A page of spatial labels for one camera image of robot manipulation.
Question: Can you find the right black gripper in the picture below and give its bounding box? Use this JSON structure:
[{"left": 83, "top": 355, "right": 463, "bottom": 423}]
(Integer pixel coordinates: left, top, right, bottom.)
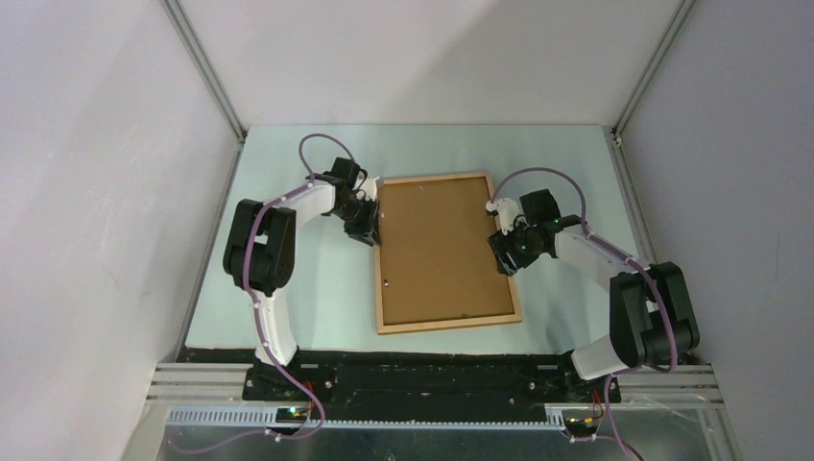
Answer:
[{"left": 488, "top": 216, "right": 544, "bottom": 277}]

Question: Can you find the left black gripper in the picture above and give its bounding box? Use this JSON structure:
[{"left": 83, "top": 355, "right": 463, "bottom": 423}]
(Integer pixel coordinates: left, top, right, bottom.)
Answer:
[{"left": 332, "top": 196, "right": 382, "bottom": 247}]

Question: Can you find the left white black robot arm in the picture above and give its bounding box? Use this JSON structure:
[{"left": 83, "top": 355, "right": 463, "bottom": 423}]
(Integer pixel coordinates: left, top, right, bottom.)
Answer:
[{"left": 223, "top": 158, "right": 382, "bottom": 400}]

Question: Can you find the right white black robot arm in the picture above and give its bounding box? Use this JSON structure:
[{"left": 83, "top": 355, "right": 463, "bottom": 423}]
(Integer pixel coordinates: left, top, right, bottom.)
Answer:
[{"left": 485, "top": 189, "right": 700, "bottom": 401}]

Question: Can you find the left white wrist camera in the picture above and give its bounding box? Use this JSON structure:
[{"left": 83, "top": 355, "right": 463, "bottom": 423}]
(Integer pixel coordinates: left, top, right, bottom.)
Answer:
[{"left": 354, "top": 177, "right": 382, "bottom": 202}]

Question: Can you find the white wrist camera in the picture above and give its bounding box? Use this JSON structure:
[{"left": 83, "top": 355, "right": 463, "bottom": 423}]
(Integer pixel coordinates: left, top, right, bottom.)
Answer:
[
  {"left": 485, "top": 198, "right": 521, "bottom": 235},
  {"left": 354, "top": 177, "right": 382, "bottom": 202}
]

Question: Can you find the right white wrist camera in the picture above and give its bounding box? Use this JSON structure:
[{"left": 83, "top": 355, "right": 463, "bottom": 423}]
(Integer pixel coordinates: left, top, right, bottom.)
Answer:
[{"left": 485, "top": 198, "right": 521, "bottom": 235}]

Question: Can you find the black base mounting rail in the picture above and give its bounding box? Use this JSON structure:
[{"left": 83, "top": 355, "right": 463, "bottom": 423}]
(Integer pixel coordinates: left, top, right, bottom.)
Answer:
[{"left": 244, "top": 346, "right": 621, "bottom": 425}]

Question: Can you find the aluminium extrusion frame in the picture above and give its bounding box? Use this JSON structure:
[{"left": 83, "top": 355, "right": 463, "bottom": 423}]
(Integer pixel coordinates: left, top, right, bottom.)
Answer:
[{"left": 123, "top": 363, "right": 741, "bottom": 460}]

